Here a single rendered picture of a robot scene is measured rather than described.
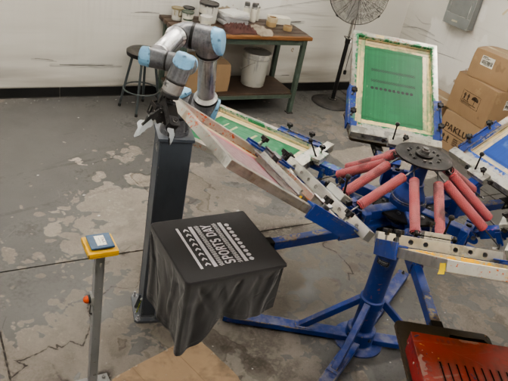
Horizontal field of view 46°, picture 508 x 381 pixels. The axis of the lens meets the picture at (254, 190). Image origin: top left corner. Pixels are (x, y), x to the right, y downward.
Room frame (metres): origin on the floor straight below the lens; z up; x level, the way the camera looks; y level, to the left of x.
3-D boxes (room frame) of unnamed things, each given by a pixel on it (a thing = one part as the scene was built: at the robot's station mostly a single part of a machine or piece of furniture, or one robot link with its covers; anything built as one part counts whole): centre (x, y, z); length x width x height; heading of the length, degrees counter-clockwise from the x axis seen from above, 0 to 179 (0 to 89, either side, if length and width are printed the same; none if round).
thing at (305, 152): (3.21, -0.01, 1.05); 1.08 x 0.61 x 0.23; 64
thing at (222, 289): (2.02, -0.01, 0.74); 0.46 x 0.04 x 0.42; 124
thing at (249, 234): (2.19, 0.11, 0.95); 0.48 x 0.44 x 0.01; 124
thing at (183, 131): (2.72, 0.46, 1.25); 0.15 x 0.15 x 0.10
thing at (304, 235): (2.47, -0.30, 0.89); 1.24 x 0.06 x 0.06; 124
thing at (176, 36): (2.37, 0.47, 1.75); 0.49 x 0.11 x 0.12; 178
